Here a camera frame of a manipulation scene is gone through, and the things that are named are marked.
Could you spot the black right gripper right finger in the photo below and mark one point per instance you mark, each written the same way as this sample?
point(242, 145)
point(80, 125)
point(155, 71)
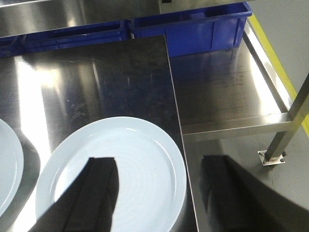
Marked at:
point(235, 201)

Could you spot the light blue plate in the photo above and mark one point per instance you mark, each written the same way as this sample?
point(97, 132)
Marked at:
point(11, 165)
point(152, 176)

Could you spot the blue lower crate right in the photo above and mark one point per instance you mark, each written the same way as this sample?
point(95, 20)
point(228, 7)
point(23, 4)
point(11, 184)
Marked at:
point(196, 31)

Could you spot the blue lower crate middle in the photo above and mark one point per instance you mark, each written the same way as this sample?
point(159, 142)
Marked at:
point(76, 36)

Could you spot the blue lower crate back-left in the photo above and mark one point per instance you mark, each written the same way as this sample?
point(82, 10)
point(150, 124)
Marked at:
point(11, 46)

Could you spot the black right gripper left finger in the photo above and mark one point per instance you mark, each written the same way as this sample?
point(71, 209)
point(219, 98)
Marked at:
point(88, 203)

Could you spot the steel lower side shelf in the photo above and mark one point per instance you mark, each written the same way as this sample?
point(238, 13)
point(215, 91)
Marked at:
point(230, 93)

